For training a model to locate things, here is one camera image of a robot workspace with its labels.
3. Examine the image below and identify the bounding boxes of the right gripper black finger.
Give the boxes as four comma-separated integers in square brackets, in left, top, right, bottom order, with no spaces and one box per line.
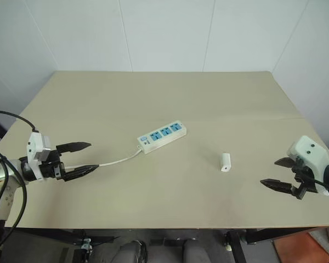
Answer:
[274,157,298,169]
[259,178,294,196]

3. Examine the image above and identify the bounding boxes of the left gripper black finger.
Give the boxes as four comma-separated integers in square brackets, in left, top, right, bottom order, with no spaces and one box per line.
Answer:
[55,141,93,154]
[63,164,100,182]

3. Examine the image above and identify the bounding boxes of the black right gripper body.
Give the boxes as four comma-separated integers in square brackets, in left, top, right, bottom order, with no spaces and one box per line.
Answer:
[290,157,319,201]

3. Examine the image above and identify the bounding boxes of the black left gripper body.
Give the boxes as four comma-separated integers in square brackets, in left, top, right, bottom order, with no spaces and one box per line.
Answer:
[39,149,66,182]

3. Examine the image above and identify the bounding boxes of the white plug adapter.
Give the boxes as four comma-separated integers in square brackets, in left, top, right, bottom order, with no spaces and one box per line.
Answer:
[220,152,233,173]

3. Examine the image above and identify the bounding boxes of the white power strip blue sockets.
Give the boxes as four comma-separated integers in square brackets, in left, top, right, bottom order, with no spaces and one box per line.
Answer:
[137,120,188,155]

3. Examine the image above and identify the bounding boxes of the grey rounded shape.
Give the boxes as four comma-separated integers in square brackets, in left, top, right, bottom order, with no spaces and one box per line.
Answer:
[117,240,148,263]
[181,238,207,263]

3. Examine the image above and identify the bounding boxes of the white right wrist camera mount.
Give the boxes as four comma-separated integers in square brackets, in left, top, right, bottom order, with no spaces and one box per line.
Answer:
[287,135,329,197]

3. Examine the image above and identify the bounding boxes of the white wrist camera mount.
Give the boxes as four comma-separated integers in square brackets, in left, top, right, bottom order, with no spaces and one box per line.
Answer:
[26,131,58,182]
[287,135,329,197]

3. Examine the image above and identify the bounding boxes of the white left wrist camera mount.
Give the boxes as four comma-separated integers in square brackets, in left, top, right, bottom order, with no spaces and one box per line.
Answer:
[26,131,58,182]

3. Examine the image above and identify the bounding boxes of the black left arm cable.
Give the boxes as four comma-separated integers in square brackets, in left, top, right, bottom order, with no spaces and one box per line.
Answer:
[0,110,39,260]

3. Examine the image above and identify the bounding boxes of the white power cord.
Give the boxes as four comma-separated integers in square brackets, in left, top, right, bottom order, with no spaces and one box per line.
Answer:
[64,145,143,169]

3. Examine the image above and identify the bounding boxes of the black table frame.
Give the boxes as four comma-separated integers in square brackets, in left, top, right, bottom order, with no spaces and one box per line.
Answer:
[5,218,329,263]

